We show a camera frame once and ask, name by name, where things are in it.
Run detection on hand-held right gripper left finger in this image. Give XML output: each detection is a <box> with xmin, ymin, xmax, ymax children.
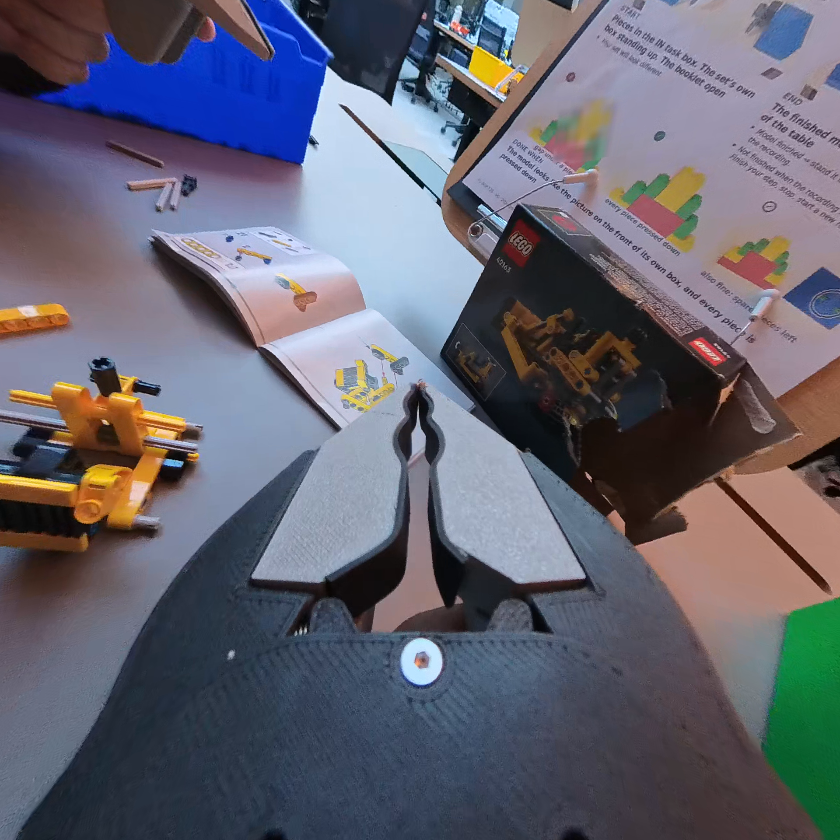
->
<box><xmin>249</xmin><ymin>386</ymin><xmax>419</xmax><ymax>618</ymax></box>

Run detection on printed instruction sheet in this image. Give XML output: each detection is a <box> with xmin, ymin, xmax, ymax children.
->
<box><xmin>462</xmin><ymin>0</ymin><xmax>840</xmax><ymax>398</ymax></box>

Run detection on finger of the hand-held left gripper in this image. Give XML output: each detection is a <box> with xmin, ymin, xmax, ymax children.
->
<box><xmin>190</xmin><ymin>0</ymin><xmax>277</xmax><ymax>62</ymax></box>

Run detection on green plastic bin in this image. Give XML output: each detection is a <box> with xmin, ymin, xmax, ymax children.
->
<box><xmin>761</xmin><ymin>597</ymin><xmax>840</xmax><ymax>840</ymax></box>

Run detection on yellow lego bulldozer model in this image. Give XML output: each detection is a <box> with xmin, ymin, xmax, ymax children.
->
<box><xmin>0</xmin><ymin>356</ymin><xmax>203</xmax><ymax>552</ymax></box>

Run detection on grey table cable cover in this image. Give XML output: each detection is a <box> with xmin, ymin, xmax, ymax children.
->
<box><xmin>384</xmin><ymin>141</ymin><xmax>452</xmax><ymax>206</ymax></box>

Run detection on wooden document stand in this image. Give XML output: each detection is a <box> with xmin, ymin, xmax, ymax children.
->
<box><xmin>441</xmin><ymin>0</ymin><xmax>840</xmax><ymax>475</ymax></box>

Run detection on yellow lego beam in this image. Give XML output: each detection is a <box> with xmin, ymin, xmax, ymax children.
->
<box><xmin>0</xmin><ymin>303</ymin><xmax>70</xmax><ymax>336</ymax></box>

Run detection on black office chair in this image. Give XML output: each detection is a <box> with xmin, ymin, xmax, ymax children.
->
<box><xmin>325</xmin><ymin>0</ymin><xmax>447</xmax><ymax>112</ymax></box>

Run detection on black lego set box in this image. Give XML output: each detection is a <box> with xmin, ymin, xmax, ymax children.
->
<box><xmin>441</xmin><ymin>202</ymin><xmax>803</xmax><ymax>546</ymax></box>

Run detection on lego instruction booklet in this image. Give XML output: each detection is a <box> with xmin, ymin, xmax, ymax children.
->
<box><xmin>150</xmin><ymin>226</ymin><xmax>475</xmax><ymax>431</ymax></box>

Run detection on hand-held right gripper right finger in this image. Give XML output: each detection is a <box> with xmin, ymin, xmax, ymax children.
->
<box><xmin>419</xmin><ymin>385</ymin><xmax>588</xmax><ymax>631</ymax></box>

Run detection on yellow plastic bin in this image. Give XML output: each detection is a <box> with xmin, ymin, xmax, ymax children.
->
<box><xmin>467</xmin><ymin>45</ymin><xmax>526</xmax><ymax>89</ymax></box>

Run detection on person's left hand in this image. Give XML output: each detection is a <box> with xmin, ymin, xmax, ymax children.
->
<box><xmin>0</xmin><ymin>0</ymin><xmax>114</xmax><ymax>86</ymax></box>

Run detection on blue plastic bin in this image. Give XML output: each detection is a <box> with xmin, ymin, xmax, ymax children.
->
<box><xmin>36</xmin><ymin>0</ymin><xmax>332</xmax><ymax>165</ymax></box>

